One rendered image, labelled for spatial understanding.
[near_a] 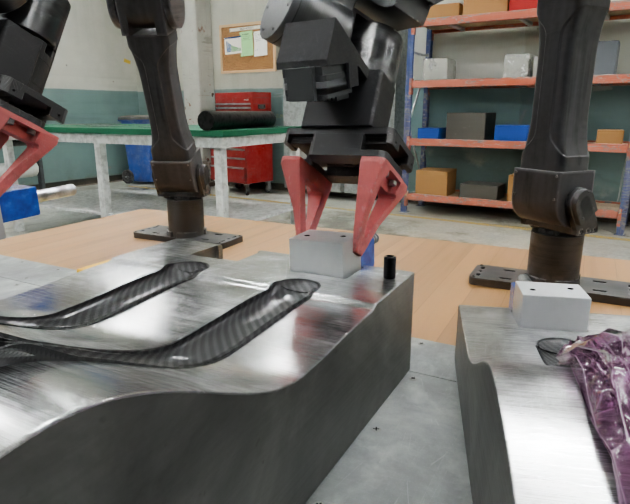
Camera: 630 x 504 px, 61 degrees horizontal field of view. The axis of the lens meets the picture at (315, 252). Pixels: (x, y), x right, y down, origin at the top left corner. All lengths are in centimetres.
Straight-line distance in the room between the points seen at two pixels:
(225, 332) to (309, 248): 12
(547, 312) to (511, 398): 20
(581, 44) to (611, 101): 504
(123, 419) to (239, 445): 8
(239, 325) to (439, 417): 17
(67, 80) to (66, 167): 114
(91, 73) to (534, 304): 811
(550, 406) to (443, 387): 21
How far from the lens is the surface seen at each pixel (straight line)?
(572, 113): 69
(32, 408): 18
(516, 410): 26
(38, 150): 55
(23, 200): 57
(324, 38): 41
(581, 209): 69
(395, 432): 40
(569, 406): 27
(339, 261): 43
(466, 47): 602
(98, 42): 852
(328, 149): 45
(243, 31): 744
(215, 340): 35
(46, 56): 58
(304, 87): 41
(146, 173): 805
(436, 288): 71
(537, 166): 70
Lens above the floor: 102
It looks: 15 degrees down
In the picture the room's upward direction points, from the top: straight up
